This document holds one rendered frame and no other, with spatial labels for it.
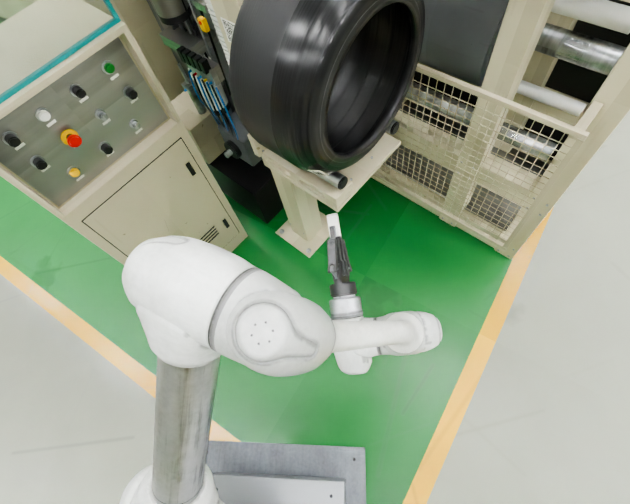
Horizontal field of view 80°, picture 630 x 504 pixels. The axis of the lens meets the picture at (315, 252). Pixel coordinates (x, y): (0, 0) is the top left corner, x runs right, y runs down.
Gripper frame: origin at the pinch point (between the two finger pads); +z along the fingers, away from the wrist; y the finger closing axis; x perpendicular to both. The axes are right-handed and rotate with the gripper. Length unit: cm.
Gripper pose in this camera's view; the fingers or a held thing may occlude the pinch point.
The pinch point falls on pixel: (333, 226)
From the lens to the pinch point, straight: 107.5
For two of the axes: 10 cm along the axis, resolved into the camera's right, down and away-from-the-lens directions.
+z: -1.4, -9.9, 1.0
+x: 8.9, -1.7, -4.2
